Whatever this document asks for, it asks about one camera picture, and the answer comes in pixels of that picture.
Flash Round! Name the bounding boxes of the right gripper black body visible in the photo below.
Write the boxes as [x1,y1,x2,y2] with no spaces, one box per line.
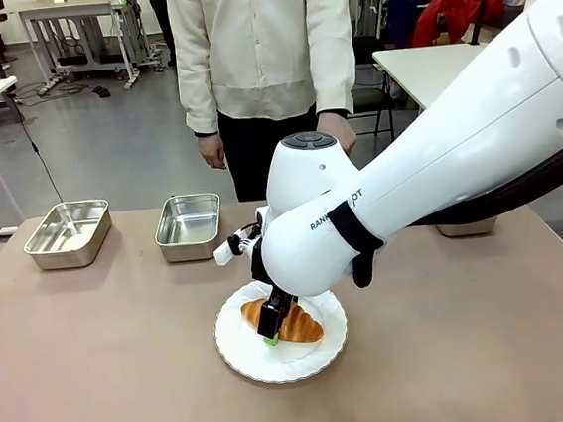
[247,239,277,300]

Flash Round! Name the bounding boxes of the golden croissant bread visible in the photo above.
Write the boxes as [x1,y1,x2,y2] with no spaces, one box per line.
[239,292,326,350]

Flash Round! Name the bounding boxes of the person left forearm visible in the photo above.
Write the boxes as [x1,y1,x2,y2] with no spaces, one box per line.
[308,29,360,117]

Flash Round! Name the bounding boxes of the person right forearm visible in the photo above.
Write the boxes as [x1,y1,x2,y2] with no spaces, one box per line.
[175,47,223,141]

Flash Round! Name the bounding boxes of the rectangular steel container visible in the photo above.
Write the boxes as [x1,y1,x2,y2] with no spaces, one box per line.
[433,214,500,240]
[151,190,227,265]
[19,197,117,274]

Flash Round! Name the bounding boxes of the person right hand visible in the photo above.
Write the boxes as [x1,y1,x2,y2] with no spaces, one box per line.
[197,131,229,172]

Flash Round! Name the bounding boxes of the person left hand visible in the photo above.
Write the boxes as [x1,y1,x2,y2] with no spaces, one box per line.
[315,107,359,160]

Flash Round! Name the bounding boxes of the white scalloped plate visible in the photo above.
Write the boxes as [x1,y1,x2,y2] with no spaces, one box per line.
[210,272,353,390]

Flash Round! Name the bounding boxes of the black chair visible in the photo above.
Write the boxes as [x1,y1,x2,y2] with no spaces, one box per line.
[347,32,401,146]

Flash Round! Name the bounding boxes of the person in beige jacket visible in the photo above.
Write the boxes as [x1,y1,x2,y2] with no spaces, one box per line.
[166,0,373,210]

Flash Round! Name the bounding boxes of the white table with chair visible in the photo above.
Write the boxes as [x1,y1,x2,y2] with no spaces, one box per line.
[370,39,495,118]

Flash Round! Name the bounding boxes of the background person dark trousers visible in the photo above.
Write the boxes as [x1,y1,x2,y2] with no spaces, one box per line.
[148,0,179,69]

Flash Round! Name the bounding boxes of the purple cloth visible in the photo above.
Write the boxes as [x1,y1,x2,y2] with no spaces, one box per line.
[384,0,456,50]

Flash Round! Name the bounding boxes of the red cloth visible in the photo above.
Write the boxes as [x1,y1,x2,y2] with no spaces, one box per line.
[408,0,529,50]

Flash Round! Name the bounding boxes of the thin black floor cable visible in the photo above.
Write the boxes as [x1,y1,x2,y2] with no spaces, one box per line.
[4,86,67,209]

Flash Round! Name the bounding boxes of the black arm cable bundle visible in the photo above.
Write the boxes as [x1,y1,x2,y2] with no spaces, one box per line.
[399,131,563,229]

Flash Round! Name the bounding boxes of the grey workbench with frame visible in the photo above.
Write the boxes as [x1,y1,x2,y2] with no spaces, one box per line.
[15,0,154,100]

